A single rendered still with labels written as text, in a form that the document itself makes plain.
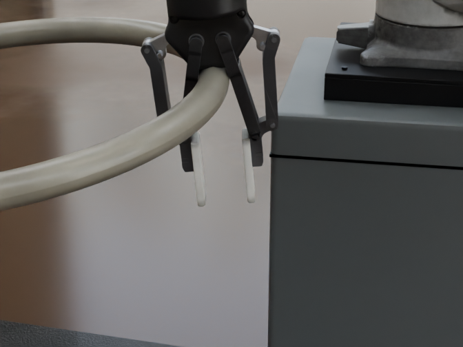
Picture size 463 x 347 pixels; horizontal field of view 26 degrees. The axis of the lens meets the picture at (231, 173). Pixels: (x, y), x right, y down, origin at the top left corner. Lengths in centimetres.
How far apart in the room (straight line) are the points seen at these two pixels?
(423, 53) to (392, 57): 4
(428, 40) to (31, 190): 77
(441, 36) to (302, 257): 36
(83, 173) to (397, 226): 67
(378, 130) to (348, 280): 23
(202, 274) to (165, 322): 25
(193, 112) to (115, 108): 292
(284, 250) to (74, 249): 139
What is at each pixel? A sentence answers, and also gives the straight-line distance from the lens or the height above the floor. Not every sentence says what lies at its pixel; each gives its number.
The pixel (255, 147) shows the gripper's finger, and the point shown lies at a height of 88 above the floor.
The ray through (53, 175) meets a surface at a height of 94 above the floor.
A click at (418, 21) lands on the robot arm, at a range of 141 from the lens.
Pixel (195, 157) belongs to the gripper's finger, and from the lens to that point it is 99.
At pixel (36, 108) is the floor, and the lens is 383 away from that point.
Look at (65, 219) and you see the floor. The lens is 291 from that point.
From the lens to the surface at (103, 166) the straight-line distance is 80.
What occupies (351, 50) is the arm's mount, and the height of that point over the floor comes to 84.
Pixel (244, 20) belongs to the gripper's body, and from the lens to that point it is 95.
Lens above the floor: 125
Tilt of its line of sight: 23 degrees down
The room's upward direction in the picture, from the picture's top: straight up
